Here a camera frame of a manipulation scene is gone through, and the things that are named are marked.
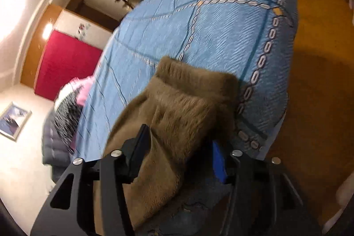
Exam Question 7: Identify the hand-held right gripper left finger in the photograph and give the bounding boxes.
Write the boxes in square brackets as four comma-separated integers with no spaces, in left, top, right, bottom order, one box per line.
[30,123,151,236]

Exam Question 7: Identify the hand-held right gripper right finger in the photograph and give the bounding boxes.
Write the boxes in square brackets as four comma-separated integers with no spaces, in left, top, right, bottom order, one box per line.
[212,140,323,236]

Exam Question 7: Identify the brown fleece pants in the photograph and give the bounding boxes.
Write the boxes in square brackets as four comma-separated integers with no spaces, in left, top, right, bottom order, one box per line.
[92,56,241,236]

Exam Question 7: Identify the pink pillow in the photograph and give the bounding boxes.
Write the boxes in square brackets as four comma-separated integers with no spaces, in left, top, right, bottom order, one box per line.
[69,75,96,155]

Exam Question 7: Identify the leopard print cloth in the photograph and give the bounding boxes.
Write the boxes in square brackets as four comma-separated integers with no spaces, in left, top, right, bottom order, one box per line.
[53,83,84,154]

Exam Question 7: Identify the grey quilted headboard cushion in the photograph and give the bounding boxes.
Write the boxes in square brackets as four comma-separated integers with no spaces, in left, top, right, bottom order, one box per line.
[41,111,76,168]

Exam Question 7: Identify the red padded headboard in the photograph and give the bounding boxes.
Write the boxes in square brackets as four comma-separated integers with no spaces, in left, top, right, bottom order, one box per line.
[35,30,103,102]

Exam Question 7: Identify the wooden overhead cabinet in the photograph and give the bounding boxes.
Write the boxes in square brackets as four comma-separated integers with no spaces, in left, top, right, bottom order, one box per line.
[21,4,65,93]

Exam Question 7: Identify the framed wall photo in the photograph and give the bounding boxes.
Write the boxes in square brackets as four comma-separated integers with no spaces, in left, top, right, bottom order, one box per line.
[0,101,33,142]

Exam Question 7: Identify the wall decoration stickers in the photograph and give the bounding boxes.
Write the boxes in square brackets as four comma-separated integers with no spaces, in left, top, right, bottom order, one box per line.
[77,23,92,38]

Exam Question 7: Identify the blue chain-pattern bedspread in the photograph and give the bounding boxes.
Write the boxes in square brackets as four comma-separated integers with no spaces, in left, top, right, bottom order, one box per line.
[73,0,299,236]

